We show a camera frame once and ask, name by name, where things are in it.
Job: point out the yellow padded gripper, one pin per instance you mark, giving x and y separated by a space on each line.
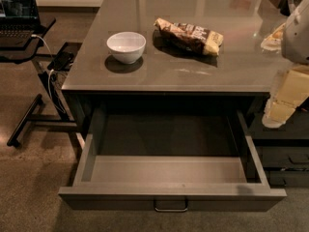
296 38

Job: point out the grey top drawer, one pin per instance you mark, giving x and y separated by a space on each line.
170 164

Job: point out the grey drawer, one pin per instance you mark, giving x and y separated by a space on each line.
296 179
170 164

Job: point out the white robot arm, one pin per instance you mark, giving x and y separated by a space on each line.
301 15

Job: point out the grey bottom right drawer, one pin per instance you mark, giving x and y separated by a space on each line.
296 179

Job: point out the grey drawer cabinet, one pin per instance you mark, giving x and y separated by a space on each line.
168 80

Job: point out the brown chip bag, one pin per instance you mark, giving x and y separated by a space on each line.
190 37

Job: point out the white ceramic bowl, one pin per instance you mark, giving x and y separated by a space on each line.
126 47

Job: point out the black laptop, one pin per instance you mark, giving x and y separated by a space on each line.
19 20

